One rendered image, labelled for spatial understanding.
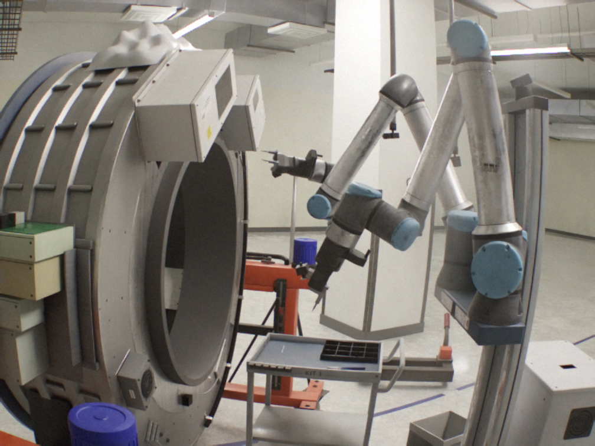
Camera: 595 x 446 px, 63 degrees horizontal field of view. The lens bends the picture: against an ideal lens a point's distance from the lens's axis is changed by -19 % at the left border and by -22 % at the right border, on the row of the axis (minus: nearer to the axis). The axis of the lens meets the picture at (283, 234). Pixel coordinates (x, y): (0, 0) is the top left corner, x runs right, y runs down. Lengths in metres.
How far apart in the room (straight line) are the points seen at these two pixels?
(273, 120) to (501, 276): 10.89
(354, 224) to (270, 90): 10.65
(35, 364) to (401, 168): 4.10
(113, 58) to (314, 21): 6.41
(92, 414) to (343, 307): 4.52
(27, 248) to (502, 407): 1.52
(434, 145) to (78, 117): 0.97
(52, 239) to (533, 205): 1.36
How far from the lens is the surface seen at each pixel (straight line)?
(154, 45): 1.72
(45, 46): 10.90
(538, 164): 1.78
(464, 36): 1.49
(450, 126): 1.62
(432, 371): 4.02
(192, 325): 2.25
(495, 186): 1.44
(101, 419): 0.87
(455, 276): 2.07
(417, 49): 5.25
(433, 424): 2.88
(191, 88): 1.43
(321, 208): 2.18
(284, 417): 2.79
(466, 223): 2.05
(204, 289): 2.31
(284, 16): 7.71
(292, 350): 2.67
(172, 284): 2.38
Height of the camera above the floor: 1.50
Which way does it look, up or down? 7 degrees down
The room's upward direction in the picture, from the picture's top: 3 degrees clockwise
